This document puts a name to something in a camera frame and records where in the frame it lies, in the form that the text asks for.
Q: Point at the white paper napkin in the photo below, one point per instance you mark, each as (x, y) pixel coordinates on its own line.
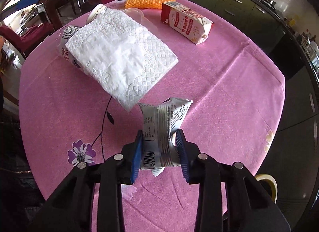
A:
(123, 56)

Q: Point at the red white milk carton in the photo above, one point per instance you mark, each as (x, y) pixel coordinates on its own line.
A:
(186, 21)

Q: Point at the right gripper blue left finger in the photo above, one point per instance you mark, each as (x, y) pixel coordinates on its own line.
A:
(136, 156)

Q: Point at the orange foam fruit net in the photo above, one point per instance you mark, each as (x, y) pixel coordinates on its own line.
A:
(142, 4)

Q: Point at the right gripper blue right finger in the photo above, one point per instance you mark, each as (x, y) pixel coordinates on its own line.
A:
(182, 146)

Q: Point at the pink floral tablecloth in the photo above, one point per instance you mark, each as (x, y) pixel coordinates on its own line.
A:
(237, 96)

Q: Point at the white labelled plastic bottle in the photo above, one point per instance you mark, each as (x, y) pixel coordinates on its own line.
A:
(64, 35)

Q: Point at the clear plastic cup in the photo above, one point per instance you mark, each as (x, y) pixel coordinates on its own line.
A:
(136, 14)

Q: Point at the silver snack wrapper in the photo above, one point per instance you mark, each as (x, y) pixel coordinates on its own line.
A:
(160, 123)

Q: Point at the red covered chair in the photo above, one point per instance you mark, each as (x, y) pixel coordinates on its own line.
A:
(30, 40)

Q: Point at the yellow rimmed trash bin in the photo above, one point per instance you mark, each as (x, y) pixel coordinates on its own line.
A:
(269, 184)

